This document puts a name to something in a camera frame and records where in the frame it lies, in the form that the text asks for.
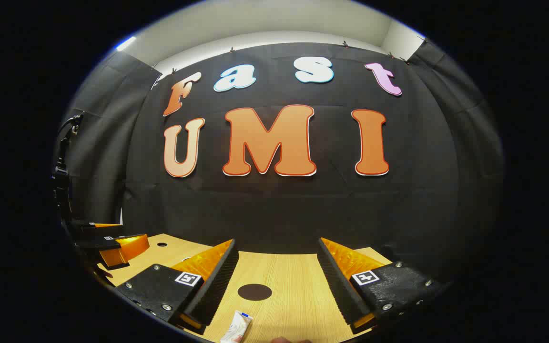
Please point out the wooden desktop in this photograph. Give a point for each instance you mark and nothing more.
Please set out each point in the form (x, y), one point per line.
(293, 307)

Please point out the dark brown round coaster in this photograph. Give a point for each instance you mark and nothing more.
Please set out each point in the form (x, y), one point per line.
(254, 292)

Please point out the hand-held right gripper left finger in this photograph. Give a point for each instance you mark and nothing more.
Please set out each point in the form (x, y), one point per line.
(217, 281)

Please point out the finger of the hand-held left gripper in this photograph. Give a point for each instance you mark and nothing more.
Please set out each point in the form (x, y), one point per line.
(100, 231)
(122, 247)

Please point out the plain black cloth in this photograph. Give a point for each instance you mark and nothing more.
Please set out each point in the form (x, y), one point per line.
(103, 143)

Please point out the ceiling light panel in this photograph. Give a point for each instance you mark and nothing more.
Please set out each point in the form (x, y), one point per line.
(126, 44)

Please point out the black backdrop cloth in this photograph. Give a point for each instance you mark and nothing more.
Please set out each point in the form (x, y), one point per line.
(279, 209)

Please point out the white toothpaste tube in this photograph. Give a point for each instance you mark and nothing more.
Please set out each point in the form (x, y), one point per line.
(237, 327)

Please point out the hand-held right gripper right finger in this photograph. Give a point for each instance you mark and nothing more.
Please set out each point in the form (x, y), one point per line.
(339, 286)

